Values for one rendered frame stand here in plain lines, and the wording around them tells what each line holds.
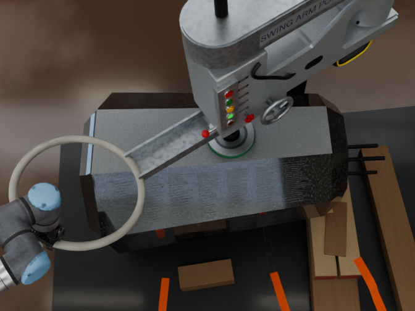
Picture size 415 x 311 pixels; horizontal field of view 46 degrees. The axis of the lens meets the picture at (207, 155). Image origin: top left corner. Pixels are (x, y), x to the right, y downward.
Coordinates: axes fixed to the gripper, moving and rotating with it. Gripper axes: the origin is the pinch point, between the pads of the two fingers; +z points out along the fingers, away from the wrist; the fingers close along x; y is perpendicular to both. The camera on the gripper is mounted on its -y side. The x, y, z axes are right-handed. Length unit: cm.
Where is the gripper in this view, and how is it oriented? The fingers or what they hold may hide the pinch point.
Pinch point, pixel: (40, 244)
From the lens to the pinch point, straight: 185.3
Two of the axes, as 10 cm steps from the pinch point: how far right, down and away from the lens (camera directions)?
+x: 4.3, -6.6, 6.2
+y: 8.7, 4.9, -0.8
